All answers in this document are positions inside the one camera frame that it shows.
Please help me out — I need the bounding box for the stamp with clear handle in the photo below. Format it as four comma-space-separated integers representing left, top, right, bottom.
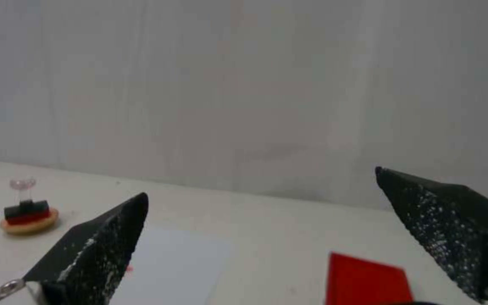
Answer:
3, 179, 50, 226

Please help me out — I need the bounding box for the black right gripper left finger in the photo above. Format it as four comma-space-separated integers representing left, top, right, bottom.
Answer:
0, 191, 149, 305

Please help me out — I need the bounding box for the red square ink pad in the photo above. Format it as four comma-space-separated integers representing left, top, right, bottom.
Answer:
324, 252, 414, 303

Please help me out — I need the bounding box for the white paper sheet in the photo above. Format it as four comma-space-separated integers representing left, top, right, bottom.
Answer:
110, 227, 233, 305

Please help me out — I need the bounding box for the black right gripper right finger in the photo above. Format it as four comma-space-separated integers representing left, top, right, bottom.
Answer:
374, 166, 488, 304

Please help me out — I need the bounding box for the round wooden ink pad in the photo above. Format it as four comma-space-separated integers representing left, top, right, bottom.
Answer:
0, 208, 61, 236

